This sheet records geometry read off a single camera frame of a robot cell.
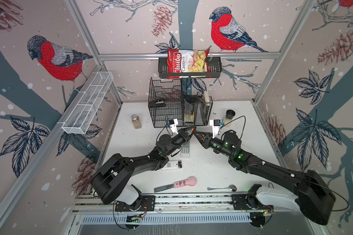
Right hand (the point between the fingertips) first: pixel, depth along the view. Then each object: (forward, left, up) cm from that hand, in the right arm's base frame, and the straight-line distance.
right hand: (193, 136), depth 74 cm
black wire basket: (+24, +16, +1) cm, 29 cm away
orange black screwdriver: (+3, 0, +2) cm, 4 cm away
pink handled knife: (-16, 0, -21) cm, 27 cm away
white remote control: (+1, +4, -22) cm, 22 cm away
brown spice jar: (+19, +39, -13) cm, 45 cm away
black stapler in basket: (+24, +22, +1) cm, 32 cm away
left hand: (+2, -2, +4) cm, 5 cm away
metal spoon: (-17, -23, -25) cm, 38 cm away
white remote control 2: (-7, +11, -21) cm, 25 cm away
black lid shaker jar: (+25, -25, -13) cm, 38 cm away
